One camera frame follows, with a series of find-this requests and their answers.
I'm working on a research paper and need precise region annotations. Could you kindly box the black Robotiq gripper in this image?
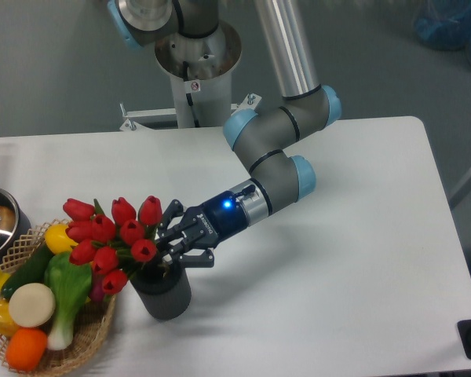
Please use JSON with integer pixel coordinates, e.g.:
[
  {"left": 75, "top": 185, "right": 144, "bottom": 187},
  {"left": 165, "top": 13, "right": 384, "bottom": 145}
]
[{"left": 155, "top": 190, "right": 249, "bottom": 269}]

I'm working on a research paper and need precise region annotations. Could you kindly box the red tulip bouquet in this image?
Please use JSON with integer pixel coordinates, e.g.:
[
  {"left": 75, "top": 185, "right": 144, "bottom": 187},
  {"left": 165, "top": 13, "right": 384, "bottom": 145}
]
[{"left": 63, "top": 196, "right": 170, "bottom": 295}]

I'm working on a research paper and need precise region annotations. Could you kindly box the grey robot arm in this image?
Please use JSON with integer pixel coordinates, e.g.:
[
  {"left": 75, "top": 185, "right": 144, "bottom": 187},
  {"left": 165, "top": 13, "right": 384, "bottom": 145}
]
[{"left": 108, "top": 1, "right": 341, "bottom": 268}]

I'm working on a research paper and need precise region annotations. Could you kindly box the dark grey ribbed vase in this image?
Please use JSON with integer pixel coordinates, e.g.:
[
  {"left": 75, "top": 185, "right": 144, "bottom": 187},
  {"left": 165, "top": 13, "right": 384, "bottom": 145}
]
[{"left": 130, "top": 262, "right": 192, "bottom": 320}]

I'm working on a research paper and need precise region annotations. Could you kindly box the purple toy radish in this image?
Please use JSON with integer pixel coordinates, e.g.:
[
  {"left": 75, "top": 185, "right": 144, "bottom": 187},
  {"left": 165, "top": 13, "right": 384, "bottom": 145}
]
[{"left": 88, "top": 275, "right": 105, "bottom": 302}]

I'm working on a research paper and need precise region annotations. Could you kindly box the green toy bok choy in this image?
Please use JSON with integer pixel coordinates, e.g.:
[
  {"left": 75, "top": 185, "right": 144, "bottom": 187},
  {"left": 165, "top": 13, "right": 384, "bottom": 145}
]
[{"left": 44, "top": 252, "right": 92, "bottom": 351}]

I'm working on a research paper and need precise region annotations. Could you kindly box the yellow toy squash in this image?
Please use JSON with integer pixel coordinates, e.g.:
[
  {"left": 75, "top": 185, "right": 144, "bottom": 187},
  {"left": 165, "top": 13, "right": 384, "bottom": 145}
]
[{"left": 44, "top": 224, "right": 78, "bottom": 254}]

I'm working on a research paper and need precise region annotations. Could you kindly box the woven wicker basket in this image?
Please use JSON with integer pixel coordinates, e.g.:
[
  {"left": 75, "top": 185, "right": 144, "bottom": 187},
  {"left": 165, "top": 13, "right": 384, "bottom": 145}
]
[{"left": 0, "top": 219, "right": 116, "bottom": 376}]

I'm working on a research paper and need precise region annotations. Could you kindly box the green toy cucumber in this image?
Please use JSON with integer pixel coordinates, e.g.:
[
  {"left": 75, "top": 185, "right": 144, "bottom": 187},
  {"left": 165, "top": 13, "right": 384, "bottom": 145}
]
[{"left": 0, "top": 243, "right": 54, "bottom": 300}]

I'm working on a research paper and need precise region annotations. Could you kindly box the beige round toy bun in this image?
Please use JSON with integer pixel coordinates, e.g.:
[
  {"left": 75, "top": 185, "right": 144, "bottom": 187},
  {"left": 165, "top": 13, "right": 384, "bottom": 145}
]
[{"left": 9, "top": 283, "right": 56, "bottom": 328}]

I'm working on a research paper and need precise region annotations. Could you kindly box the orange toy fruit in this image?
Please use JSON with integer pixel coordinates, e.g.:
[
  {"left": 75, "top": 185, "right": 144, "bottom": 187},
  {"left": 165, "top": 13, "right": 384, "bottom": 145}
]
[{"left": 5, "top": 328, "right": 47, "bottom": 372}]

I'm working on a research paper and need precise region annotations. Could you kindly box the yellow toy bell pepper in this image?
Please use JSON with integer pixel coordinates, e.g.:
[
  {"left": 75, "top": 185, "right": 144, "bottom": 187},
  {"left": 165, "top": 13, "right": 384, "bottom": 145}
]
[{"left": 0, "top": 298, "right": 20, "bottom": 337}]

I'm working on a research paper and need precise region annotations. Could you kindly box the blue plastic bag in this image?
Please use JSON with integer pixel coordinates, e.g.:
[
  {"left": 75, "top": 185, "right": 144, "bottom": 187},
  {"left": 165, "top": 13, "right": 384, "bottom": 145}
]
[{"left": 412, "top": 1, "right": 471, "bottom": 64}]

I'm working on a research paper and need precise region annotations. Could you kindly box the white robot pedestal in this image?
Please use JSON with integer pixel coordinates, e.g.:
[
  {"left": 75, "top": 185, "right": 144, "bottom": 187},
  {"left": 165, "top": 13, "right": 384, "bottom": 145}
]
[{"left": 120, "top": 20, "right": 262, "bottom": 131}]

